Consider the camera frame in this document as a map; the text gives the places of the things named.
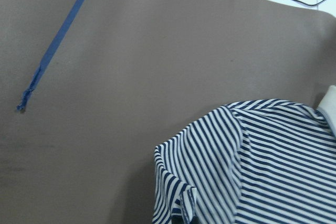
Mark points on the navy white striped polo shirt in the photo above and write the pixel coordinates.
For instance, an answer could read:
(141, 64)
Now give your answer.
(262, 161)

